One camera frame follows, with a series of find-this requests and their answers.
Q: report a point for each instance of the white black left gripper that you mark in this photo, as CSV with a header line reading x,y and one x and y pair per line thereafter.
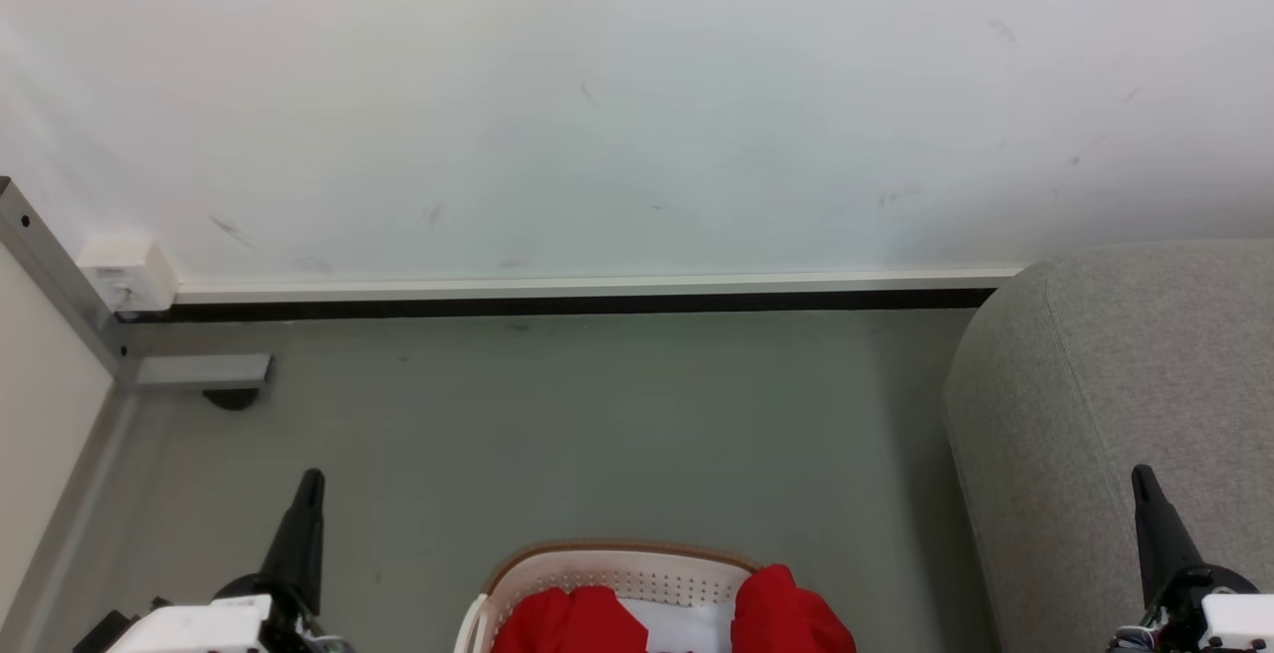
x,y
189,626

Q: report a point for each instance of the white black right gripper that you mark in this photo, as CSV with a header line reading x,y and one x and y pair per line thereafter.
x,y
1234,621

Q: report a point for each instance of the red and white garment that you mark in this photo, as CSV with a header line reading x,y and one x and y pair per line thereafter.
x,y
567,623

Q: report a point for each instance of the grey fabric sofa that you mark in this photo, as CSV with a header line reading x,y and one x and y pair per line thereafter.
x,y
1075,384

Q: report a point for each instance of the beige side panel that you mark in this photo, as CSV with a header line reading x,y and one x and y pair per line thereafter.
x,y
45,414

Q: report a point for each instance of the white laundry basket brown rim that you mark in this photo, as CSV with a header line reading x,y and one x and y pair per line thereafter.
x,y
617,573

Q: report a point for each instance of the black round frame foot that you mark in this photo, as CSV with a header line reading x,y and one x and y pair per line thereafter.
x,y
232,399

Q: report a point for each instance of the grey metal frame post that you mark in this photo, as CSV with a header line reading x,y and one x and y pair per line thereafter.
x,y
55,265

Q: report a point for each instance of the white wall baseboard strip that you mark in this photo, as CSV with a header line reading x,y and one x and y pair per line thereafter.
x,y
597,287

